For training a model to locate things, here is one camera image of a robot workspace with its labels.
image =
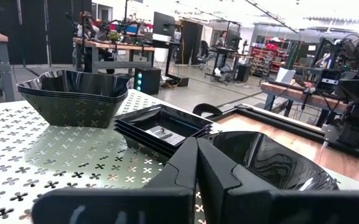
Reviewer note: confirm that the black partition panels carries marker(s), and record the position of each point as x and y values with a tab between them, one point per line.
33	31

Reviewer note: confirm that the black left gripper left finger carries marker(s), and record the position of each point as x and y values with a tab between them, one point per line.
120	208

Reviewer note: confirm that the person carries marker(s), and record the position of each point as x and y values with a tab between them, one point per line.
87	26
222	39

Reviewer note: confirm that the black leaf-shaped mini plate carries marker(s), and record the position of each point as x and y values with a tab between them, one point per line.
275	161

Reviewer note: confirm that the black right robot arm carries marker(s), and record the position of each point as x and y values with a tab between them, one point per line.
353	130

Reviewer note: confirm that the pale green perforated metal shelf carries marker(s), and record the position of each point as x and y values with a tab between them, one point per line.
350	185

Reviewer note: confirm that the black computer monitor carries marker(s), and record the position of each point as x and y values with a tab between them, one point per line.
232	39
163	23

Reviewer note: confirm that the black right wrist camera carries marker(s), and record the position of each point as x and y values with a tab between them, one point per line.
329	81

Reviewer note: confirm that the white box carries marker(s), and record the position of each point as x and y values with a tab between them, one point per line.
285	75

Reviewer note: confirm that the black square mini plate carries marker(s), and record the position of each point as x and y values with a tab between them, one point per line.
166	124
135	132
145	147

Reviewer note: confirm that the tall black cabinet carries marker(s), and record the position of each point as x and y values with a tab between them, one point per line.
191	40

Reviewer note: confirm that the red storage shelving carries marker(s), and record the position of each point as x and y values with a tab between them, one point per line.
267	59

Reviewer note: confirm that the small potted plant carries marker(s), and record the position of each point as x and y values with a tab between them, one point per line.
114	35

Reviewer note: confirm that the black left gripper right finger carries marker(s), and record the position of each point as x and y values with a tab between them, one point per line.
244	205

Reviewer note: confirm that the black tray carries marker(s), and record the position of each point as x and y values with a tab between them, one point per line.
73	81

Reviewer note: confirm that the black standing desk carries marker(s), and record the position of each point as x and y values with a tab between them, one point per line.
179	81

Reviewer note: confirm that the black computer tower with lights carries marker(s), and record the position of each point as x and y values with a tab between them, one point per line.
151	81

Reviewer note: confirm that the black table edge frame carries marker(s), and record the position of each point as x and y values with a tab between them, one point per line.
275	124

